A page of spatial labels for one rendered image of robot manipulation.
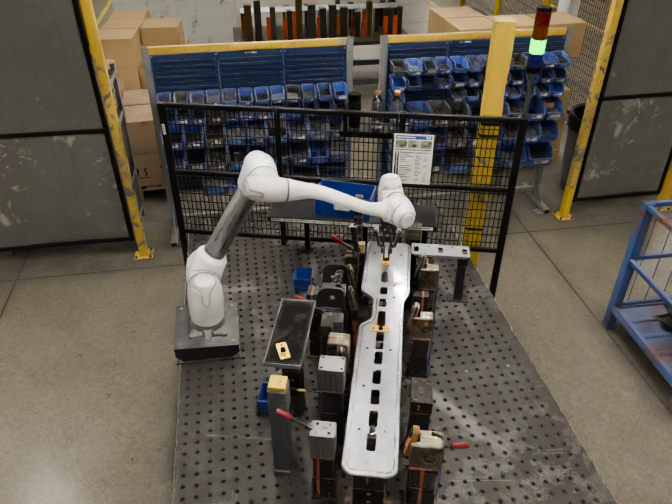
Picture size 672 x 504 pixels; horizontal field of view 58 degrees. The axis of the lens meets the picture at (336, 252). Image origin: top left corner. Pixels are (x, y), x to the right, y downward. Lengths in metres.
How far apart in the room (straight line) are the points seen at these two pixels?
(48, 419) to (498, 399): 2.47
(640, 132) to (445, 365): 3.22
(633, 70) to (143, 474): 4.31
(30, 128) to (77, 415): 1.94
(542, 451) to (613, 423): 1.24
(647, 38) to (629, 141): 0.84
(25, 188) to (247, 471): 2.98
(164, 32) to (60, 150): 2.71
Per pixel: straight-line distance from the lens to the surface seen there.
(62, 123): 4.54
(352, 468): 2.12
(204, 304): 2.78
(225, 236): 2.83
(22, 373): 4.24
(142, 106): 5.73
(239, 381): 2.81
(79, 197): 4.79
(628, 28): 5.07
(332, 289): 2.48
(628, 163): 5.64
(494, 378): 2.88
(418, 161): 3.27
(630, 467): 3.69
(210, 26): 9.17
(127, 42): 6.66
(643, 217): 3.99
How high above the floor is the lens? 2.72
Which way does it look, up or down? 35 degrees down
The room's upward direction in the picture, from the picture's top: straight up
